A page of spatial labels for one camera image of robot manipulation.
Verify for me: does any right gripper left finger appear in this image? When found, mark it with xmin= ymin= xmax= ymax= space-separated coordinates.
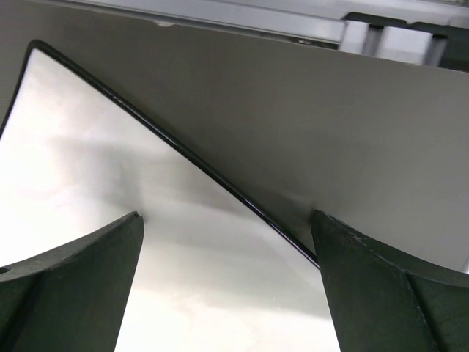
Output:
xmin=1 ymin=212 xmax=144 ymax=351

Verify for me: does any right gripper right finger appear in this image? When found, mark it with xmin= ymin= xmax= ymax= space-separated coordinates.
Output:
xmin=311 ymin=210 xmax=468 ymax=351

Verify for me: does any white square plate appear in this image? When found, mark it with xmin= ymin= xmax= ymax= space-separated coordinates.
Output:
xmin=1 ymin=40 xmax=339 ymax=351

